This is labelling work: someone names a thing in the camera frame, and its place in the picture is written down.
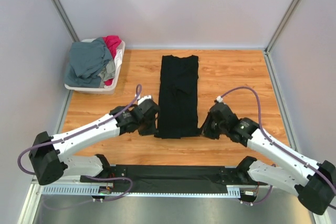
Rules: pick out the white laundry basket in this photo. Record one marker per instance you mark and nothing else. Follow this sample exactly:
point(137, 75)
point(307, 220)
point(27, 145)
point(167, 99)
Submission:
point(94, 90)

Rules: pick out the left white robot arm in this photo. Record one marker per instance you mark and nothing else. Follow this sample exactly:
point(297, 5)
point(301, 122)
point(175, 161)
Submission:
point(53, 157)

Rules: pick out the pink red t-shirt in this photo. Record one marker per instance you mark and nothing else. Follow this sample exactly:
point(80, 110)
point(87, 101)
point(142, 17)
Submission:
point(112, 42)

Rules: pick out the slotted grey cable duct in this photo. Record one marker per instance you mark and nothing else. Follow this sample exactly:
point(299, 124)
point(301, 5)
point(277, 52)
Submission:
point(94, 190)

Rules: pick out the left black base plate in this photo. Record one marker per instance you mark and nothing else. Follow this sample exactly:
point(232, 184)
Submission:
point(107, 173)

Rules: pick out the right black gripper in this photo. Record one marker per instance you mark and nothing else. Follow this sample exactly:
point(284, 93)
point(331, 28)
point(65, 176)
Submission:
point(205, 131)

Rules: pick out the aluminium frame rail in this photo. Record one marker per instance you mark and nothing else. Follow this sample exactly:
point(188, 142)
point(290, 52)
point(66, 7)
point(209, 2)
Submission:
point(35, 181)

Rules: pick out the light grey t-shirt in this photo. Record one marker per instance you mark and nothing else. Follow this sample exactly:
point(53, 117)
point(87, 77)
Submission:
point(107, 73)

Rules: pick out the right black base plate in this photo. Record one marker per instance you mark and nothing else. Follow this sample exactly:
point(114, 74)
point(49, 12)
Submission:
point(234, 176)

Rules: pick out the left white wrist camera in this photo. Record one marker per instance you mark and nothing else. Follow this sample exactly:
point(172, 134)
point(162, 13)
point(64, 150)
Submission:
point(142, 99)

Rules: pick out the white t-shirt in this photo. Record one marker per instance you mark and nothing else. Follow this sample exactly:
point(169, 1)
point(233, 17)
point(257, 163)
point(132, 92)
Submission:
point(118, 60)

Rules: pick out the left corner aluminium post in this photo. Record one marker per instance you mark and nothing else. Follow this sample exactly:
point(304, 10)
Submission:
point(65, 19)

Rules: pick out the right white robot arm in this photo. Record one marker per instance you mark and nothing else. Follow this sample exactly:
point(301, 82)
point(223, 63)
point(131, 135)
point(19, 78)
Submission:
point(310, 181)

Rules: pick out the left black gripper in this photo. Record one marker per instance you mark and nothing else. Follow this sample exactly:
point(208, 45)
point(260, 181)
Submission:
point(152, 130)

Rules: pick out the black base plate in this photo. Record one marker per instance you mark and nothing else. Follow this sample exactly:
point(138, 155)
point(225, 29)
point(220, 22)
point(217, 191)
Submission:
point(107, 173)
point(234, 176)

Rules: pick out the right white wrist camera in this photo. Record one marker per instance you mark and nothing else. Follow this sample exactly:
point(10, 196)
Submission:
point(219, 99)

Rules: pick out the corner aluminium post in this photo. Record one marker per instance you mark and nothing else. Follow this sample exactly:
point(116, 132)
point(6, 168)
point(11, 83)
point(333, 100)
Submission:
point(284, 21)
point(65, 19)

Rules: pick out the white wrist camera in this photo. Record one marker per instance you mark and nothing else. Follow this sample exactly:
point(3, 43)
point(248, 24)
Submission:
point(142, 99)
point(219, 99)

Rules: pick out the right corner aluminium post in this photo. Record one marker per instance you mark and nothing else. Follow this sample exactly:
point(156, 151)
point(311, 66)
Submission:
point(284, 21)

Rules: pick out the teal grey t-shirt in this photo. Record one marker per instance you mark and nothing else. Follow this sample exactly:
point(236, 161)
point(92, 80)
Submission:
point(86, 60)

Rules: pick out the black t-shirt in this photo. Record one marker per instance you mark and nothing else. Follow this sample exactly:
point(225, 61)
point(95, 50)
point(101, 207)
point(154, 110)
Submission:
point(178, 98)

